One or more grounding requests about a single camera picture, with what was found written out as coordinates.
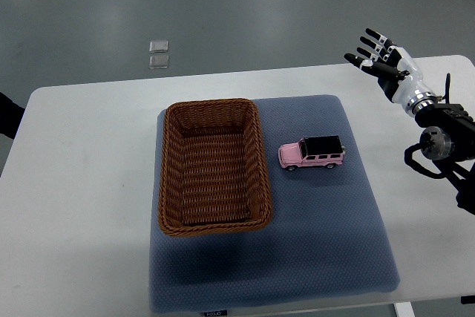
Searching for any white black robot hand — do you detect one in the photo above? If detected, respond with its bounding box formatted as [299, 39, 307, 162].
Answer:
[344, 28, 438, 117]

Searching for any pink toy car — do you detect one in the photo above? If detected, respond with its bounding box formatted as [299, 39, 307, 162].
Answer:
[278, 135, 346, 171]

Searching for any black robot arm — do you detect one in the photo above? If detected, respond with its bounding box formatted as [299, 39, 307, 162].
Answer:
[404, 74, 474, 214]

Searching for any brown wicker basket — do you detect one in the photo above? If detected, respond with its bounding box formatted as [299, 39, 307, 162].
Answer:
[157, 98, 272, 238]

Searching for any blue grey cushion mat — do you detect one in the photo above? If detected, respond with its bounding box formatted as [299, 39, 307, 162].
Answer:
[149, 95, 399, 313]

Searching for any white table leg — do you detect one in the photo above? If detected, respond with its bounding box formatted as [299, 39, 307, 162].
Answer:
[393, 302, 415, 317]

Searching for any lower floor socket plate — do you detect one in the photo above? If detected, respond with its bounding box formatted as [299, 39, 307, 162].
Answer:
[148, 54, 169, 69]

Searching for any floor socket plate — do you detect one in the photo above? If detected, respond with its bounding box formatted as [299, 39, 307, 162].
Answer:
[148, 54, 169, 69]
[149, 39, 168, 53]

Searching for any upper floor socket plate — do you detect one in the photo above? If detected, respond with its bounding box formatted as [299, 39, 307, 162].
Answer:
[149, 39, 168, 53]

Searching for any black object at left edge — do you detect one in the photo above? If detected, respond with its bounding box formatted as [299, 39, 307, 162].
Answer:
[0, 93, 25, 140]

